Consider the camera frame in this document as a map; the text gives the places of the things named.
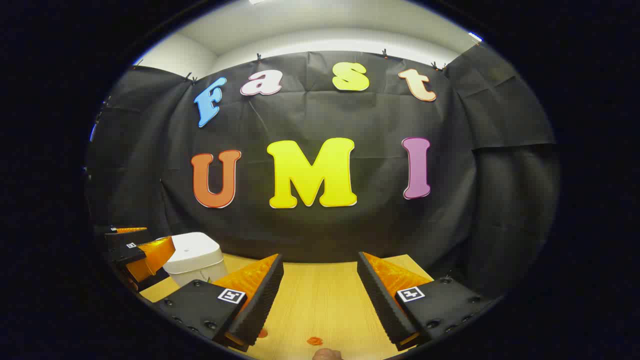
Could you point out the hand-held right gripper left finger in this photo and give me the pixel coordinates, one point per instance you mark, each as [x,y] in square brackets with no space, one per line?
[265,300]

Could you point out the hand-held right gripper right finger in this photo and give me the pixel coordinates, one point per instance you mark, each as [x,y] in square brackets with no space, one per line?
[380,300]

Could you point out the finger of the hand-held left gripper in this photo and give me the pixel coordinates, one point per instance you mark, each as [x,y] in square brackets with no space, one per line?
[150,255]
[125,237]

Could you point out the white desktop garbage bin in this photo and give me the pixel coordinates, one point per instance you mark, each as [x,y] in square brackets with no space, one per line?
[192,250]

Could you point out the orange paper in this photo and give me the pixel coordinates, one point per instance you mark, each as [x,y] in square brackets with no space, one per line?
[315,341]

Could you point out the wooden desktop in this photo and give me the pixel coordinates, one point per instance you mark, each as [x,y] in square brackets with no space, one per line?
[320,300]

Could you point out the black backdrop cloth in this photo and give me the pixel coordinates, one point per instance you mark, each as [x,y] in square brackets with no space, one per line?
[375,225]

